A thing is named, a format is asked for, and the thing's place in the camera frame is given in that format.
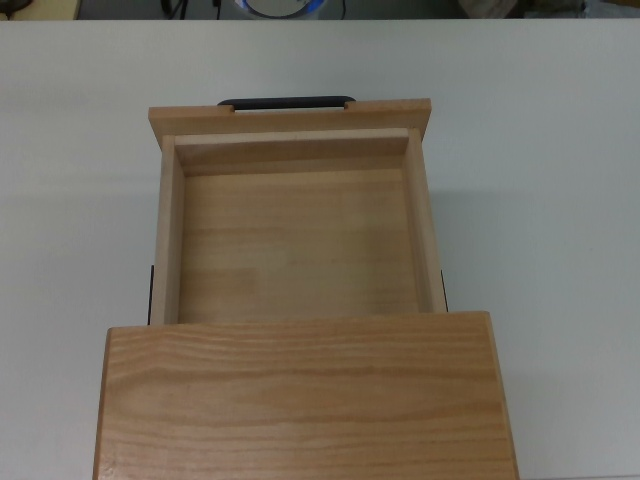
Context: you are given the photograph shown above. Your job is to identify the pale wooden desk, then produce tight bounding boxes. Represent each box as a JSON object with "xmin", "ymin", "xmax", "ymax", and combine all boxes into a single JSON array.
[{"xmin": 0, "ymin": 0, "xmax": 81, "ymax": 21}]

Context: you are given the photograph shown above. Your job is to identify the wooden cabinet box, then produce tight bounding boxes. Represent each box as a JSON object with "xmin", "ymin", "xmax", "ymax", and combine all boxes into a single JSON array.
[{"xmin": 89, "ymin": 309, "xmax": 519, "ymax": 480}]

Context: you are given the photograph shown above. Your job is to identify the wooden drawer with black handle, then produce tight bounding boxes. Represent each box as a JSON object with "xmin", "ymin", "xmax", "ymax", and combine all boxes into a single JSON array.
[{"xmin": 147, "ymin": 95, "xmax": 448, "ymax": 326}]

